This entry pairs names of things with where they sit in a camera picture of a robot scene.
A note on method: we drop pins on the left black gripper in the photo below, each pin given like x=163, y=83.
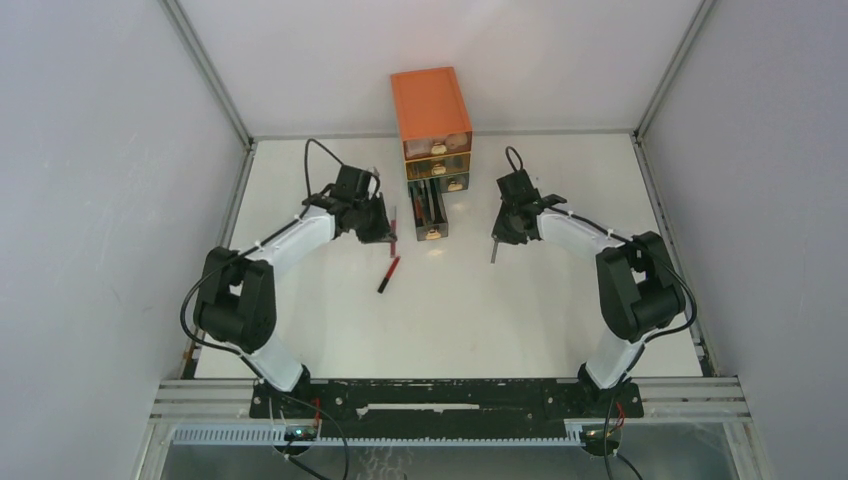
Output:
x=381, y=233

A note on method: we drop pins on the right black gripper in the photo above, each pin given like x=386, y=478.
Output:
x=501, y=233

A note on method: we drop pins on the pink lip gloss tube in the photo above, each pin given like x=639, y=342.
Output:
x=393, y=230

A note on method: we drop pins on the grey silver pencil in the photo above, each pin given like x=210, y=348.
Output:
x=494, y=252

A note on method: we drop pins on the red lipstick black cap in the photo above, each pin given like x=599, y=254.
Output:
x=388, y=275

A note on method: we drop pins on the clear drawer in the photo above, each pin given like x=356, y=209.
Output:
x=437, y=166
x=454, y=183
x=454, y=143
x=430, y=231

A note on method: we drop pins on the clear top drawer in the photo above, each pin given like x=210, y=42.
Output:
x=454, y=143

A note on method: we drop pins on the orange three-drawer organizer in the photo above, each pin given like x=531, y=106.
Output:
x=428, y=103

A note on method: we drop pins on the black powder brush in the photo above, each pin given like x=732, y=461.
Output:
x=435, y=202

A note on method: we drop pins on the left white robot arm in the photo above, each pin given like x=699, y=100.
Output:
x=235, y=298

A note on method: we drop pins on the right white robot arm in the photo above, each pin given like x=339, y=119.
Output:
x=640, y=293

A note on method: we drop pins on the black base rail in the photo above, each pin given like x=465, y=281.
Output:
x=446, y=409

